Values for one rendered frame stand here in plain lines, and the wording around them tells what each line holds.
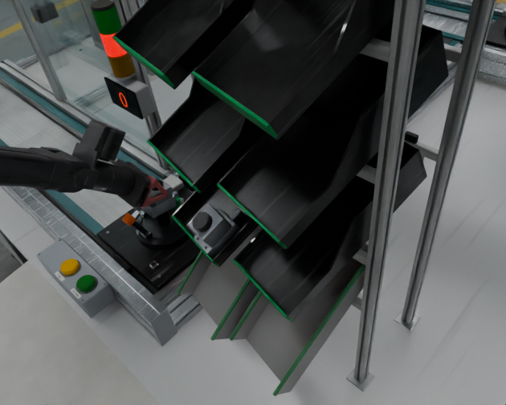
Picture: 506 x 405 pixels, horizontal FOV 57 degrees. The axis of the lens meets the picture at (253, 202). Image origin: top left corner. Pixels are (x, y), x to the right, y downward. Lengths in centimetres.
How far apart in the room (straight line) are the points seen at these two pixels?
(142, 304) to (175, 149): 43
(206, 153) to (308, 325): 34
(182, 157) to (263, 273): 21
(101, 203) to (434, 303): 87
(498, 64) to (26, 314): 157
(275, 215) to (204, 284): 41
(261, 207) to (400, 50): 24
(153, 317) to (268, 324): 26
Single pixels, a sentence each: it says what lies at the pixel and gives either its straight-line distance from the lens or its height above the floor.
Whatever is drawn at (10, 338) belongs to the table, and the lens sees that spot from 124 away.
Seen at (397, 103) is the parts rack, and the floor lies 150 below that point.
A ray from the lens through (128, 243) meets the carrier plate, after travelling 113.
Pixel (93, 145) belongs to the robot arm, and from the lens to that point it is 89.
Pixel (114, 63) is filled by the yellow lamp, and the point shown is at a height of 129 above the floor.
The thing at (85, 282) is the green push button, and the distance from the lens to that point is 110.
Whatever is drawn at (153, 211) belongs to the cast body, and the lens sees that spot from 105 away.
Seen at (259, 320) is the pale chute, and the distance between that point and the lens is 88.
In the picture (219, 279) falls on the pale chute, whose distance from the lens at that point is 92.
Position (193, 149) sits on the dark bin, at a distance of 68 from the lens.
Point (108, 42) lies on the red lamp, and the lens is 109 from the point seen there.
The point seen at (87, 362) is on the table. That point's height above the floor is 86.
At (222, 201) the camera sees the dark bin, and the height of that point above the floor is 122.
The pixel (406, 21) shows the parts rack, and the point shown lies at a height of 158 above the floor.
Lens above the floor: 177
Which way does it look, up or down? 45 degrees down
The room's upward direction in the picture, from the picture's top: 8 degrees counter-clockwise
